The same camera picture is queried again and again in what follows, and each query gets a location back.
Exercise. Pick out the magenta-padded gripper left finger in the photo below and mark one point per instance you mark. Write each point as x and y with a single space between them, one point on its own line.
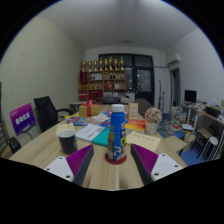
60 166

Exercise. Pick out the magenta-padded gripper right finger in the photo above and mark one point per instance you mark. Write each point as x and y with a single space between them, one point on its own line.
165 166

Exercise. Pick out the blue drink bottle white cap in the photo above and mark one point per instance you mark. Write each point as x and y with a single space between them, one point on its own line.
117 133

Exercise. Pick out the black mug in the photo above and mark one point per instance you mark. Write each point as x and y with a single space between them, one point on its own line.
68 143

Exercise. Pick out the colourful magazine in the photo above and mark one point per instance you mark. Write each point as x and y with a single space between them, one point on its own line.
78 121

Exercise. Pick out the flat round red coaster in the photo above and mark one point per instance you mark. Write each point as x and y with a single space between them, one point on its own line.
115 162

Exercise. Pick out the orange yellow book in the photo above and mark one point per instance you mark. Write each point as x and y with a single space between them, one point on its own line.
136 125

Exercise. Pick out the teal book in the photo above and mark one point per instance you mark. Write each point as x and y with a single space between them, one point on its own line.
101 138

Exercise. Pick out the brown wooden stool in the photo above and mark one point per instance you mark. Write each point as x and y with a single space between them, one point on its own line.
204 133

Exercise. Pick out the pink flowers in white pot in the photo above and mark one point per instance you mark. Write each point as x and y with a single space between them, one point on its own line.
153 116

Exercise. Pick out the stack of books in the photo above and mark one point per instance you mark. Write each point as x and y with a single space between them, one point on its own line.
177 116

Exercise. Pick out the white round stool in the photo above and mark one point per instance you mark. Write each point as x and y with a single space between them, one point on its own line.
212 141

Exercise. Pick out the black office chair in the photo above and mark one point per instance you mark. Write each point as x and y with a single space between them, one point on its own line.
46 113

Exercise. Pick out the purple sign board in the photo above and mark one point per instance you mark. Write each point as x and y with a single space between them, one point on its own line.
22 118

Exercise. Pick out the blue colourful book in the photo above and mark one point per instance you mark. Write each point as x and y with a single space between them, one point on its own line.
105 124

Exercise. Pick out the yellow gift box red ribbon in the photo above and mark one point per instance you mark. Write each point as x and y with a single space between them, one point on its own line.
89 110

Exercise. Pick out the orange standing card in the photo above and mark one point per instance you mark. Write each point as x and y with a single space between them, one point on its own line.
133 111

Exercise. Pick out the wooden side desk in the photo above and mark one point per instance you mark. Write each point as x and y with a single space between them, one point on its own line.
210 117

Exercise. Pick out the black tripod stand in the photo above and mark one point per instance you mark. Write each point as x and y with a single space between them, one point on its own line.
160 96

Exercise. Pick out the black computer monitor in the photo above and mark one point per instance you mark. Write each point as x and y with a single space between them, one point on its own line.
190 96

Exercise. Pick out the dark glass door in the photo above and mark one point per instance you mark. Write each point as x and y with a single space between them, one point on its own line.
143 81

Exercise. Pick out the wooden shelf unit with trophies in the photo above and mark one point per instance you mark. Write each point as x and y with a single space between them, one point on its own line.
100 85

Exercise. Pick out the white wall air conditioner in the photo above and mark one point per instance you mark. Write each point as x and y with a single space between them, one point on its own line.
174 60

